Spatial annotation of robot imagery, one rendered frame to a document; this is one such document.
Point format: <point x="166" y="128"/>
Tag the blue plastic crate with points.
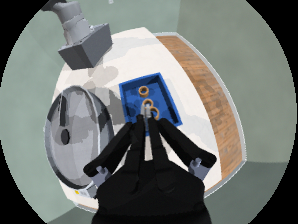
<point x="158" y="93"/>

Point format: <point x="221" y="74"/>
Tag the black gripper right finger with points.
<point x="187" y="151"/>

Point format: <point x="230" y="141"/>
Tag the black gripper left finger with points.
<point x="103" y="166"/>

